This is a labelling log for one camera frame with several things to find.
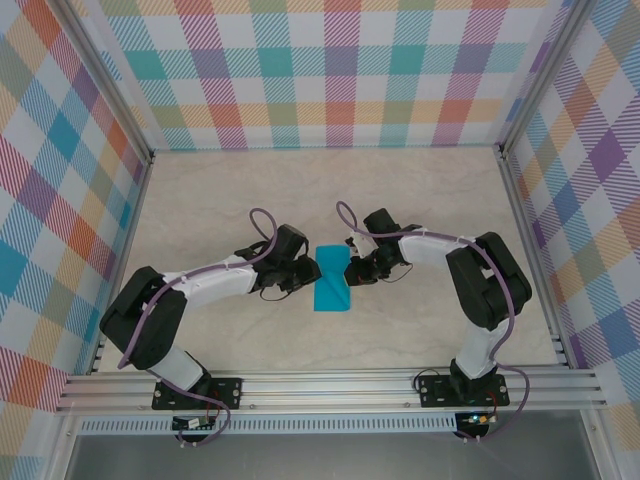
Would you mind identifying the left gripper thin black cable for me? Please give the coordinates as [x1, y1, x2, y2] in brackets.
[259, 284, 296, 302]

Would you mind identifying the thin black base wire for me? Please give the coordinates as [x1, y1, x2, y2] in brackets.
[413, 363, 454, 394]

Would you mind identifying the perforated metal cable tray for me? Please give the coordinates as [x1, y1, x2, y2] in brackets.
[78, 417, 459, 435]

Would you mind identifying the aluminium side rail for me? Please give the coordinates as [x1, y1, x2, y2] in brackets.
[494, 147, 571, 369]
[87, 154, 154, 376]

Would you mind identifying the aluminium frame post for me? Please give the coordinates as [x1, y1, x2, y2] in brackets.
[493, 0, 594, 159]
[52, 0, 156, 164]

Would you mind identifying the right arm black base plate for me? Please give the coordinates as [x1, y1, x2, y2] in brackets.
[418, 374, 510, 409]

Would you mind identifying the right gripper thin black cable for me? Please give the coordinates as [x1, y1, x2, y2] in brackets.
[384, 262, 414, 284]

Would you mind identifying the aluminium mounting rail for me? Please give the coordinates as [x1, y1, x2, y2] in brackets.
[54, 368, 609, 414]

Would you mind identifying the grey metal panel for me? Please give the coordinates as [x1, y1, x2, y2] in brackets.
[64, 432, 596, 480]

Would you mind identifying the gripper thin black cable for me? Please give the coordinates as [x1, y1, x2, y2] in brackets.
[259, 284, 296, 302]
[384, 262, 414, 284]

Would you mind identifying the blue paper sheet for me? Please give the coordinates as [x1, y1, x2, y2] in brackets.
[312, 244, 353, 313]

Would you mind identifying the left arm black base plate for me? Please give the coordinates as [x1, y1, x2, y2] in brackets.
[152, 377, 244, 411]

